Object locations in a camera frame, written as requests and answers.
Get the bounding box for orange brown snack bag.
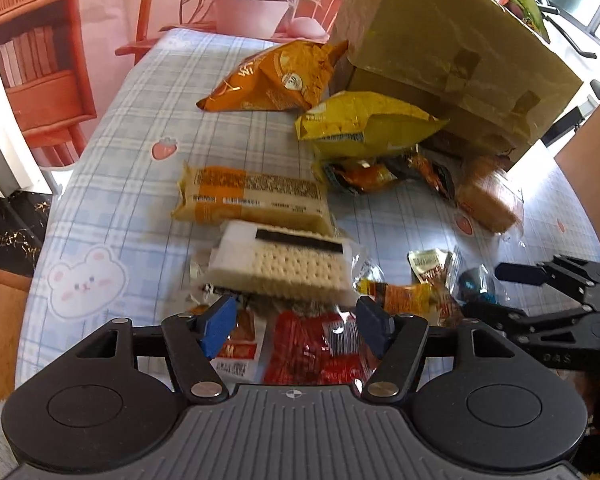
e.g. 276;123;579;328
196;40;350;112

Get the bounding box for orange yellow small packet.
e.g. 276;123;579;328
356;280;463;328

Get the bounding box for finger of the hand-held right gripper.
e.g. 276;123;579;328
495;255;600;309
459;301;600;377

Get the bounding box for beige biscuit packet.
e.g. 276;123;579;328
171;162;334;236

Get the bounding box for white orange snack packet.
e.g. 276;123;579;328
186;302;269;382

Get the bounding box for red snack packet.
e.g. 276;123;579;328
261;309;382;387

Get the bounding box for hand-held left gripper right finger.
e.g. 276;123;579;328
355;295;527;405

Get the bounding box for clear cracker packet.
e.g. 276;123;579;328
189;219;367;307

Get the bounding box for yellow snack bag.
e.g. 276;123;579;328
294;91;451;160

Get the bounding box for wooden door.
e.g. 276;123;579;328
554;77;600;256

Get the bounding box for clear bread packet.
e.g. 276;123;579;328
454;156;525;235

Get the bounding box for taped cardboard box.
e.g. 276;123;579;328
327;0;583;167

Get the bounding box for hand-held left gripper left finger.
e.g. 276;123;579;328
72;295;239;406

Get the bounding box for brown wooden board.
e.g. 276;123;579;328
0;262;31;408

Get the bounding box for small orange black packet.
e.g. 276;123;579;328
321;157;400;195
397;151;457;202

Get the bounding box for blue candy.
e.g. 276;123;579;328
456;266;500;305

